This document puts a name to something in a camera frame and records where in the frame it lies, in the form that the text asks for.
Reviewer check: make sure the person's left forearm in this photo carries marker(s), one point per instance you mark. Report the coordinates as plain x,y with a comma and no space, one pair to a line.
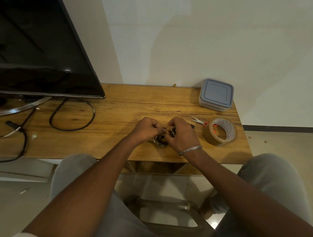
85,190

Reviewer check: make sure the person's left leg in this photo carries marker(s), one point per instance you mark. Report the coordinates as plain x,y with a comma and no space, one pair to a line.
71,171

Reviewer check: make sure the silver television stand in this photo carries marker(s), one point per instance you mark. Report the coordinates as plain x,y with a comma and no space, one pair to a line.
22,108

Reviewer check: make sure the person's right leg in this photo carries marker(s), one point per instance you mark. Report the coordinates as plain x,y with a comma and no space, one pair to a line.
276,175

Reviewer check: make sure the black television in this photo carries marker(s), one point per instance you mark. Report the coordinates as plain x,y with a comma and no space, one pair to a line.
41,48

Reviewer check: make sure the grey lidded plastic container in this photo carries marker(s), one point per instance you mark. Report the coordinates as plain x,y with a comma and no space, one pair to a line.
216,94

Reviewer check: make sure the person's left hand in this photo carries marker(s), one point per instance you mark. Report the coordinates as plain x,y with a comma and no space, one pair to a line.
145,130

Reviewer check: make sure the person's right forearm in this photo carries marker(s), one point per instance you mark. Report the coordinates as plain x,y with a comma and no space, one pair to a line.
244,190

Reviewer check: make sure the person's right hand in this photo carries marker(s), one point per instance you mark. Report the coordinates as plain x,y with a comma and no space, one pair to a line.
183,136

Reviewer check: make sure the orange scissors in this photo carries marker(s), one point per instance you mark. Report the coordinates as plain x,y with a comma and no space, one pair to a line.
199,121

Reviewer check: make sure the person's white shirt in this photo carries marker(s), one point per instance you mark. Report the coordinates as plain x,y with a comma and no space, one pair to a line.
24,235

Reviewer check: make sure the small white scrap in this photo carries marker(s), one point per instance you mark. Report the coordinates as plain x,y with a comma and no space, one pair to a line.
34,136

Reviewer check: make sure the brown packing tape roll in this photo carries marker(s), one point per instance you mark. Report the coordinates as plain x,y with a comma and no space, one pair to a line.
210,136

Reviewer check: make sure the person's leg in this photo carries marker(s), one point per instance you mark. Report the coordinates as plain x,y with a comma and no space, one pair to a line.
71,171
276,175

